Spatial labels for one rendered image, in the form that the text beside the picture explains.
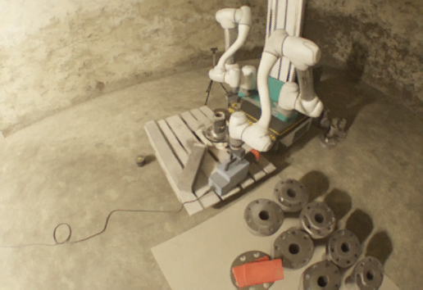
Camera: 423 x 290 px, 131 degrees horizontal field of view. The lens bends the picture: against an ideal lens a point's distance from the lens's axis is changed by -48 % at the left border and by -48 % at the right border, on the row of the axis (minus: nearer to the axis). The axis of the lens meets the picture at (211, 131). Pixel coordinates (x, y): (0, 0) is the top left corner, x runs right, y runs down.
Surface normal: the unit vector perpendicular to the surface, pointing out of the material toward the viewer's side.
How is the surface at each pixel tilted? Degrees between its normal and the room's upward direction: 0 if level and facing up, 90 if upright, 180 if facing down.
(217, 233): 0
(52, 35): 90
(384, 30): 90
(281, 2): 90
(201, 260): 0
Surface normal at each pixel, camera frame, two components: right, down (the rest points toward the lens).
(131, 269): -0.01, -0.79
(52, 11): 0.51, 0.52
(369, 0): -0.86, 0.33
